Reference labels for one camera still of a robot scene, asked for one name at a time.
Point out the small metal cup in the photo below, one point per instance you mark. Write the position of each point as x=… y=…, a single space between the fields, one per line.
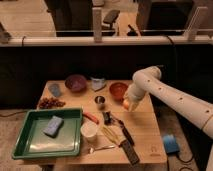
x=100 y=102

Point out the blue sponge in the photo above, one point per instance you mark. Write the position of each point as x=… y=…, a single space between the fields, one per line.
x=53 y=126

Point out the metal spoon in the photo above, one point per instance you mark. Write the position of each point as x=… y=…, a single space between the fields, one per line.
x=92 y=150

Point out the bunch of dark grapes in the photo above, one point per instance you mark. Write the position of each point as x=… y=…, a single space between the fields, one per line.
x=50 y=103

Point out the blue round object on floor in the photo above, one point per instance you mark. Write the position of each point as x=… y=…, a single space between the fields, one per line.
x=170 y=144

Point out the orange apple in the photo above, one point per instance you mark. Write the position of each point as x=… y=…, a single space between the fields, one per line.
x=126 y=104

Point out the light blue cloth piece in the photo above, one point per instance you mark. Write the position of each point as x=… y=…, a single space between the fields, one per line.
x=54 y=90

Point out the purple bowl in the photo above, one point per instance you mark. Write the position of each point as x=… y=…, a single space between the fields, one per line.
x=76 y=83

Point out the black office chair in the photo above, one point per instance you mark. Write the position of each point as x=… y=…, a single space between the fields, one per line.
x=108 y=21

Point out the dark spatula tool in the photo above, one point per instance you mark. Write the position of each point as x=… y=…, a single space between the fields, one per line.
x=130 y=152

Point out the white railing bar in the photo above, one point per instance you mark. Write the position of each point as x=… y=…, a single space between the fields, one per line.
x=106 y=41

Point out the orange bowl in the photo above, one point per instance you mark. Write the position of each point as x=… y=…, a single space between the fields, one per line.
x=117 y=90

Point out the white paper cup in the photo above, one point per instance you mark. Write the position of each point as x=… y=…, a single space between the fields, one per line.
x=89 y=131

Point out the small black object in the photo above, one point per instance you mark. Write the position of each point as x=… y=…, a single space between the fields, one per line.
x=107 y=118

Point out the green plastic tray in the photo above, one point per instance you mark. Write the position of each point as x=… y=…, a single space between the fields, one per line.
x=32 y=143

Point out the black handled knife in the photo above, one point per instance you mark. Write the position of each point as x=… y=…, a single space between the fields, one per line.
x=126 y=133

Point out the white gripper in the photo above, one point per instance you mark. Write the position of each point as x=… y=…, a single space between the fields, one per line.
x=133 y=95

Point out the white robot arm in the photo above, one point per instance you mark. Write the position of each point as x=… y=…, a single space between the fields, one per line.
x=197 y=111

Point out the crumpled grey white cloth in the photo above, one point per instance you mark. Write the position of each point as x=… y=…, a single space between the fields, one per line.
x=98 y=83

